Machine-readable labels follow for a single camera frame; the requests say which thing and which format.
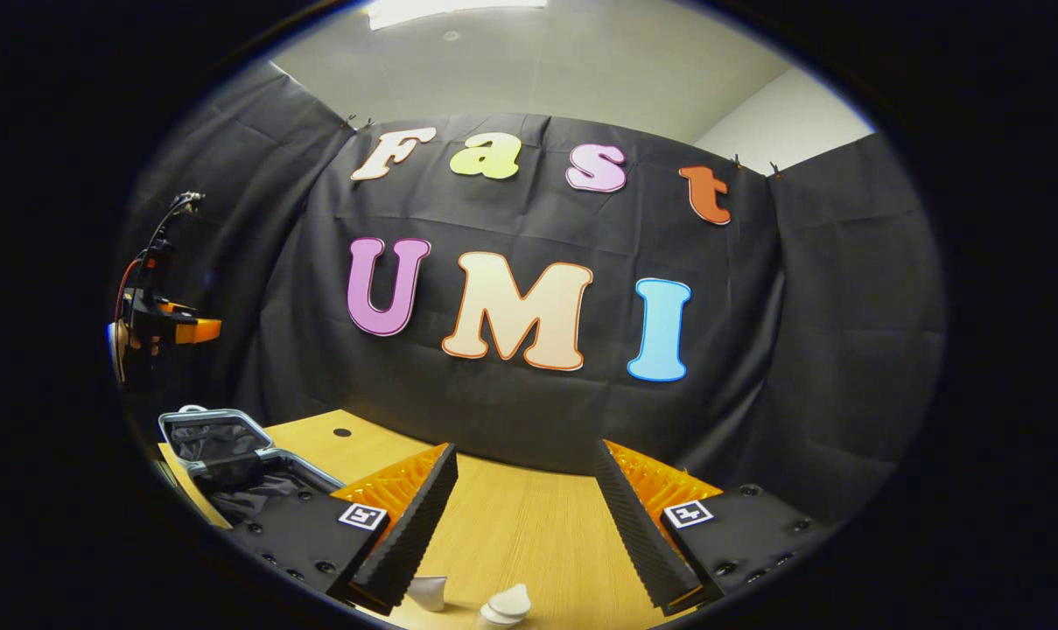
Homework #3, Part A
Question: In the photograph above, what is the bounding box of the light blue suitcase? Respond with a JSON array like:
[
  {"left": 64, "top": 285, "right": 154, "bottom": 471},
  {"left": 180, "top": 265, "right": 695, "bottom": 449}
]
[{"left": 157, "top": 404, "right": 347, "bottom": 530}]

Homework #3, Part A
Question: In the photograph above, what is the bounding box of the rectangular ceiling light panel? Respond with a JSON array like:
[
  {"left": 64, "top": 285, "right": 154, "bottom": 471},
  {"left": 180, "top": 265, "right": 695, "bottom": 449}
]
[{"left": 367, "top": 0, "right": 549, "bottom": 32}]

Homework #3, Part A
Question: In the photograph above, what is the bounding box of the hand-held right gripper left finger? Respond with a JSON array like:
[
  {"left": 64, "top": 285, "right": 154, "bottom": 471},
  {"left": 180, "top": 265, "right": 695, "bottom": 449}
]
[{"left": 229, "top": 442, "right": 459, "bottom": 618}]

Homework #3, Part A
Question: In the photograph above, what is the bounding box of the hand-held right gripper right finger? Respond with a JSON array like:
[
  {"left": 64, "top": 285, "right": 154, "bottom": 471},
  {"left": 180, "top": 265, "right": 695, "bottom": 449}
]
[{"left": 592, "top": 440, "right": 836, "bottom": 618}]

